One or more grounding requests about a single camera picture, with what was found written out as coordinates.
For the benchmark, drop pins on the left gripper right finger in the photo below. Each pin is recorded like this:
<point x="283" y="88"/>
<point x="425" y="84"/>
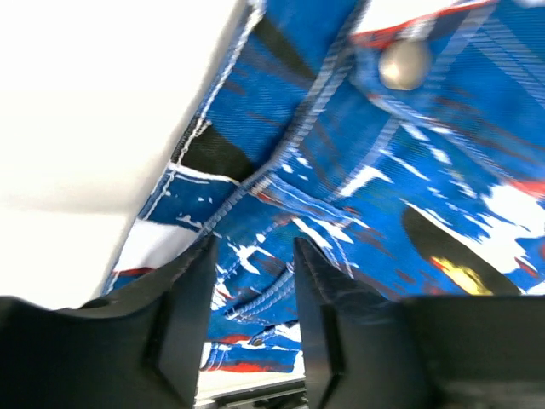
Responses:
<point x="361" y="350"/>

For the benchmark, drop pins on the blue white red patterned trousers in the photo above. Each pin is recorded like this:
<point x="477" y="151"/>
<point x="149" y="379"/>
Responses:
<point x="404" y="138"/>

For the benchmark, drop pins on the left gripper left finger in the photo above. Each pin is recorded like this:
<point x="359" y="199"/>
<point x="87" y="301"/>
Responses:
<point x="140" y="346"/>

